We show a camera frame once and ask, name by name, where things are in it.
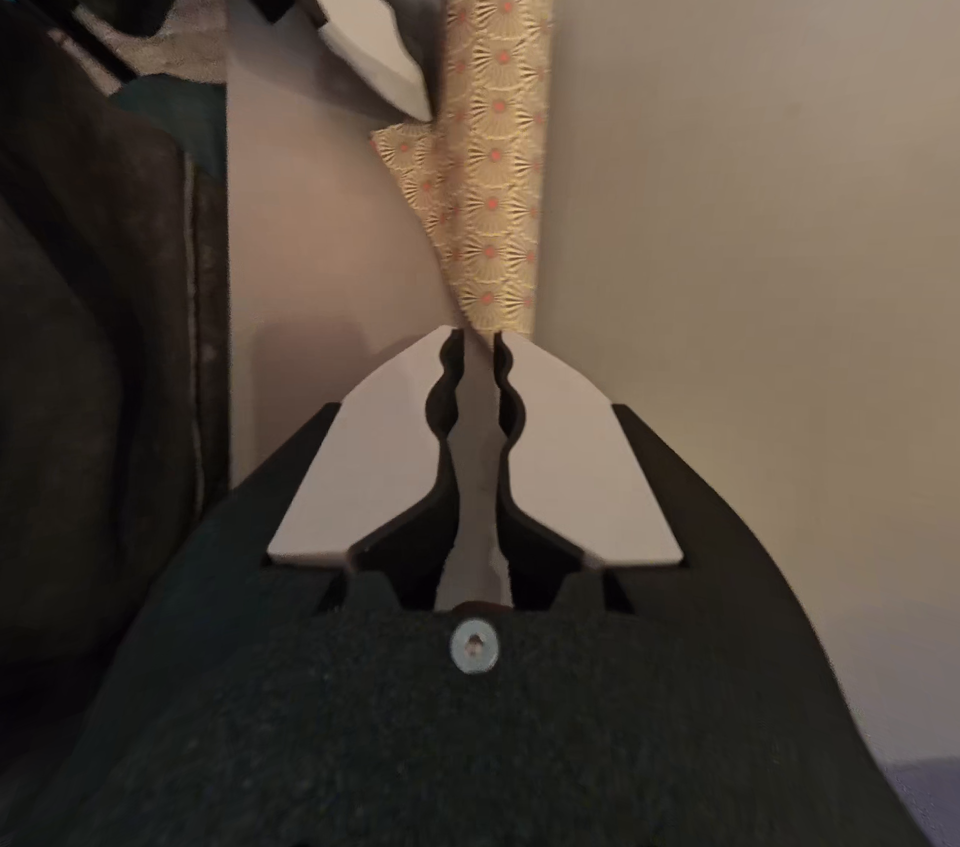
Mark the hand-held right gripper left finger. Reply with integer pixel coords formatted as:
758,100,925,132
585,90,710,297
267,325,466,610

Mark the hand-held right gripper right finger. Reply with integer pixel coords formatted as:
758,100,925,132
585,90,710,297
491,331,686,610

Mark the pink patterned origami paper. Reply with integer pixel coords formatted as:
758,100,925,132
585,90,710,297
371,0,564,353

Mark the dark upholstered seat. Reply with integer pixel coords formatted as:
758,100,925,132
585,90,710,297
0,0,230,736

